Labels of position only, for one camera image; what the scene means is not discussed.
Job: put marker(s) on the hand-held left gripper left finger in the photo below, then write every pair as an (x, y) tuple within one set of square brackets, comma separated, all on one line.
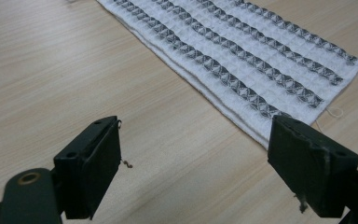
[(87, 168)]

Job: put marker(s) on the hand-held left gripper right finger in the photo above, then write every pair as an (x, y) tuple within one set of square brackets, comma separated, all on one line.
[(307, 168)]

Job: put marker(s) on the white grey striped waffle towel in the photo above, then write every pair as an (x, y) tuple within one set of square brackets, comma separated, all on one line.
[(242, 62)]

